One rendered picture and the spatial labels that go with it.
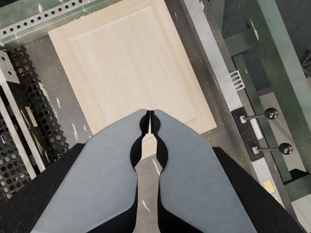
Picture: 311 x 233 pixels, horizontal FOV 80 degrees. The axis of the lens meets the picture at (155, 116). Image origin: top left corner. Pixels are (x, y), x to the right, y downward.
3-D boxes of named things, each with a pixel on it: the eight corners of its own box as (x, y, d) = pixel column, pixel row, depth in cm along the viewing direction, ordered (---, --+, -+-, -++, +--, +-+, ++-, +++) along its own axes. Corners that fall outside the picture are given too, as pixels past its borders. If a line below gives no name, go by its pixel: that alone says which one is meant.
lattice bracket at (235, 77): (234, 71, 72) (238, 70, 69) (241, 88, 72) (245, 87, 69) (224, 75, 72) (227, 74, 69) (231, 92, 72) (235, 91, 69)
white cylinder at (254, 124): (259, 136, 73) (251, 117, 73) (264, 137, 70) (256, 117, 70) (252, 139, 73) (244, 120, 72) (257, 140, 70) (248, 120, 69)
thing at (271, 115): (240, 113, 69) (277, 104, 58) (244, 122, 69) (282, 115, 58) (234, 116, 67) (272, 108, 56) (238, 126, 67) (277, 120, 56)
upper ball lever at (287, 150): (252, 142, 70) (292, 140, 58) (256, 152, 70) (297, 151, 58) (247, 147, 68) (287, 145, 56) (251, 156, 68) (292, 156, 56)
